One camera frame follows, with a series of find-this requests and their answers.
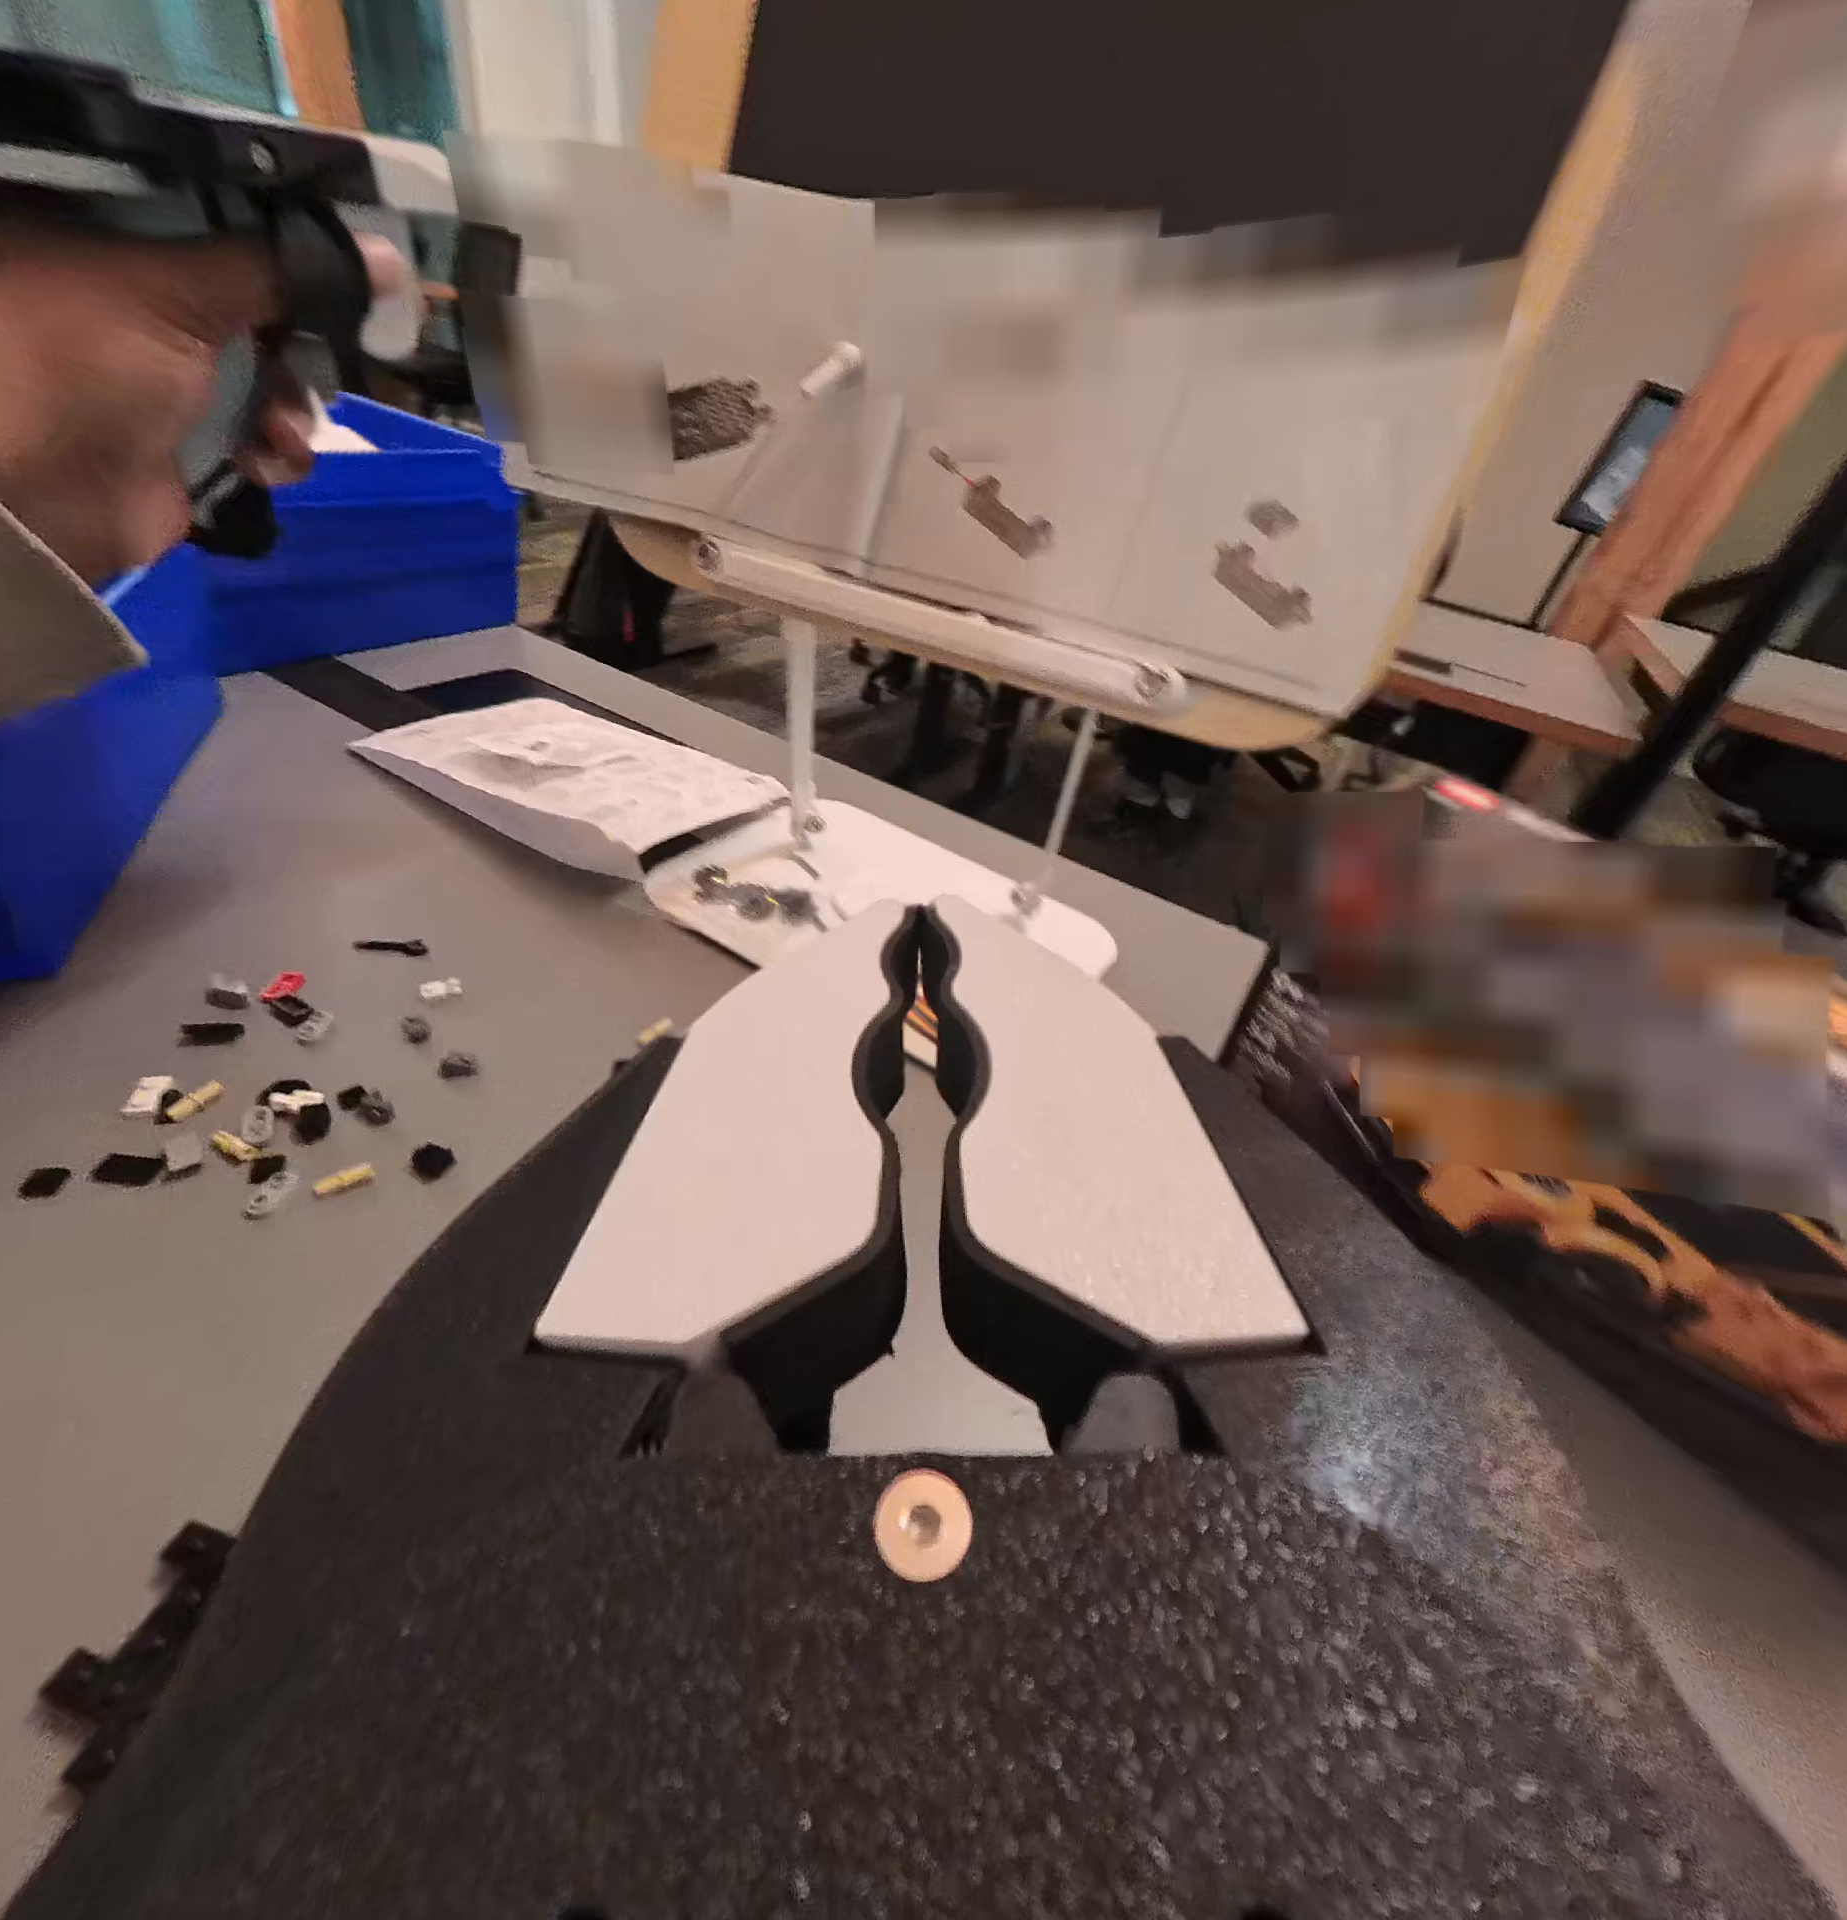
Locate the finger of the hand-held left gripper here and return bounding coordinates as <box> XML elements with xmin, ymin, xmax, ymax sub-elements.
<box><xmin>363</xmin><ymin>136</ymin><xmax>461</xmax><ymax>215</ymax></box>

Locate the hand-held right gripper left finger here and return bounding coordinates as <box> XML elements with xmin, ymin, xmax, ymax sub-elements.
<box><xmin>536</xmin><ymin>905</ymin><xmax>925</xmax><ymax>1359</ymax></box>

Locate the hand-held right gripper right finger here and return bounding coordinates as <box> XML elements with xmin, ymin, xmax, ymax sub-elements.
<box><xmin>928</xmin><ymin>896</ymin><xmax>1311</xmax><ymax>1366</ymax></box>

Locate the instruction booklet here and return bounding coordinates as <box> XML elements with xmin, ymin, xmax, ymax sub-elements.
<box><xmin>504</xmin><ymin>166</ymin><xmax>1527</xmax><ymax>725</ymax></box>

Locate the black toy brick car chassis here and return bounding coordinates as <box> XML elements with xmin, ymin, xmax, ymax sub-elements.
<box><xmin>39</xmin><ymin>1521</ymin><xmax>238</xmax><ymax>1789</ymax></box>

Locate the person's left forearm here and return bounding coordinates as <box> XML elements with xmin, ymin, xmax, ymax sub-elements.
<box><xmin>0</xmin><ymin>466</ymin><xmax>155</xmax><ymax>739</ymax></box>

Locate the grey desk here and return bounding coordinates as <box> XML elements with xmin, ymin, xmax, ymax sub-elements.
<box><xmin>0</xmin><ymin>621</ymin><xmax>1847</xmax><ymax>1920</ymax></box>

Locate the person's left hand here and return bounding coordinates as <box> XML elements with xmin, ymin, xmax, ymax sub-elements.
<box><xmin>0</xmin><ymin>226</ymin><xmax>417</xmax><ymax>586</ymax></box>

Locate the pile of loose toy bricks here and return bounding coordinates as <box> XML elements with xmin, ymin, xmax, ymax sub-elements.
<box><xmin>16</xmin><ymin>967</ymin><xmax>485</xmax><ymax>1221</ymax></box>

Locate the large blue plastic bin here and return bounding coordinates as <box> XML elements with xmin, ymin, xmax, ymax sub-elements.
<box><xmin>183</xmin><ymin>391</ymin><xmax>525</xmax><ymax>679</ymax></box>

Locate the white paper bag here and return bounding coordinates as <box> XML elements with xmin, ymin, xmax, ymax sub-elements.
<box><xmin>347</xmin><ymin>694</ymin><xmax>793</xmax><ymax>890</ymax></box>

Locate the toy set box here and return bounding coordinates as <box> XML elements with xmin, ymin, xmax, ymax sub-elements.
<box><xmin>1238</xmin><ymin>961</ymin><xmax>1847</xmax><ymax>1445</ymax></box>

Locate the wooden office table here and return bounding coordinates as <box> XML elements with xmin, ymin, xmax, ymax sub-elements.
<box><xmin>1384</xmin><ymin>599</ymin><xmax>1847</xmax><ymax>769</ymax></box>

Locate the small blue plastic bin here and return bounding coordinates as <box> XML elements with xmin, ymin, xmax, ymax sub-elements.
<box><xmin>0</xmin><ymin>560</ymin><xmax>230</xmax><ymax>989</ymax></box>

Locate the dark panel with wooden edge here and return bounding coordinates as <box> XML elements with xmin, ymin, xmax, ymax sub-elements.
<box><xmin>645</xmin><ymin>0</ymin><xmax>1633</xmax><ymax>259</ymax></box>

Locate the black stand pole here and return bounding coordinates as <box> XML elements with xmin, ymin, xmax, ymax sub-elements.
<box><xmin>1572</xmin><ymin>433</ymin><xmax>1847</xmax><ymax>844</ymax></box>

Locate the wall mounted tablet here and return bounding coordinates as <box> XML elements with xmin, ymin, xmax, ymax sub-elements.
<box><xmin>1553</xmin><ymin>380</ymin><xmax>1688</xmax><ymax>538</ymax></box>

